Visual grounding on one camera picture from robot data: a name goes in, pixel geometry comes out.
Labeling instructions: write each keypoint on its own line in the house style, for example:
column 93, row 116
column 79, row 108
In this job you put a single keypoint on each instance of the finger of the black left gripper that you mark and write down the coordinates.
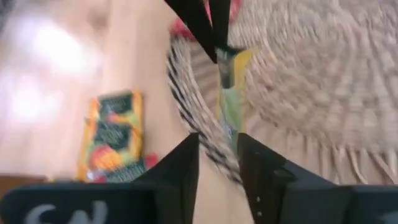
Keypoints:
column 220, row 21
column 196, row 25

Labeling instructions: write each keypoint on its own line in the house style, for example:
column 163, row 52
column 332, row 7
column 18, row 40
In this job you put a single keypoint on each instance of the red yellow tea packet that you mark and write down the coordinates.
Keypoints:
column 151, row 160

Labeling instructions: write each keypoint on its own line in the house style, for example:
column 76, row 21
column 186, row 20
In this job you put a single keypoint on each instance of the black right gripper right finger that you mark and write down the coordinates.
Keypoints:
column 311, row 205

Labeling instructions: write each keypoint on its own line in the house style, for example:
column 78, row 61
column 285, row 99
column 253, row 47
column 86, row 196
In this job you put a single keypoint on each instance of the green tea packet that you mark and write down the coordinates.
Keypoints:
column 233, row 102

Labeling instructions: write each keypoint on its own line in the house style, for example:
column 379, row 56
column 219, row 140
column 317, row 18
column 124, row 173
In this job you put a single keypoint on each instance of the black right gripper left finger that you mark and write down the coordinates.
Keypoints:
column 93, row 205

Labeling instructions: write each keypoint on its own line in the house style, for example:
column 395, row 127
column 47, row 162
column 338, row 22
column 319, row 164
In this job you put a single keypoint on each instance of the orange tea packet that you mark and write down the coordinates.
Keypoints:
column 115, row 133

